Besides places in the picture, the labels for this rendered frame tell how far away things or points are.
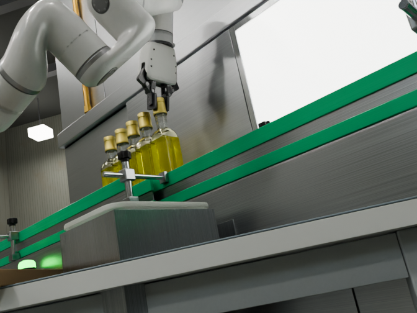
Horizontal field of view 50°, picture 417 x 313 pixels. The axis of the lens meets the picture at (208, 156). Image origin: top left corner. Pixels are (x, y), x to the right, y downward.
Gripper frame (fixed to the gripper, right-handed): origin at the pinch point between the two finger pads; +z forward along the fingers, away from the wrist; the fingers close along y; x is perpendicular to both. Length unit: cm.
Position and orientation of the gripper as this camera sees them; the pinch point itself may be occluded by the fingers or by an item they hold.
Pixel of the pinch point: (157, 103)
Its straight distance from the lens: 117.0
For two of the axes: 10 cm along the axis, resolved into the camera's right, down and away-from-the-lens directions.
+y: -6.9, -0.8, -7.2
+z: 0.0, 9.9, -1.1
